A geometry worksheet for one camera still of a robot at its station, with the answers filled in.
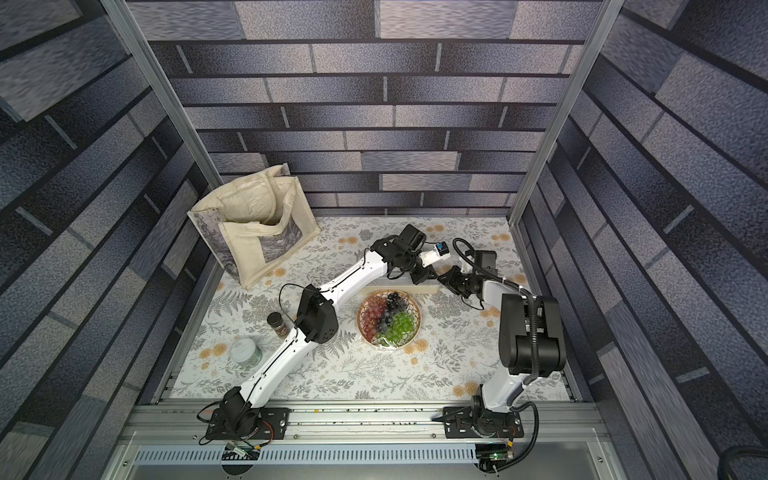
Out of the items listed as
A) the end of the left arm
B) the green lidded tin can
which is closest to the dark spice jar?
the green lidded tin can

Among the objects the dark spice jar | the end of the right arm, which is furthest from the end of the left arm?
the dark spice jar

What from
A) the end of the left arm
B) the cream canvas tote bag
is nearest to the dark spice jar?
the cream canvas tote bag

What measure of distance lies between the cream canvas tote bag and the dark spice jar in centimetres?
21

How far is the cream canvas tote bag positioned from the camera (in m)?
0.85

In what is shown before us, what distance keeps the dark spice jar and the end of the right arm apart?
50 centimetres

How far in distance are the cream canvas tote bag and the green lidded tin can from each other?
9.5 inches

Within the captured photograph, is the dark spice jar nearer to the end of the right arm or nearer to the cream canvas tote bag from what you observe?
the cream canvas tote bag

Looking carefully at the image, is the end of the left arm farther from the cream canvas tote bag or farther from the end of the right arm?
the cream canvas tote bag

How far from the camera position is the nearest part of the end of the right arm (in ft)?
2.38

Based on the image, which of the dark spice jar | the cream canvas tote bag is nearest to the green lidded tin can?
the dark spice jar

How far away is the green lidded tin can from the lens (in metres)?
0.81
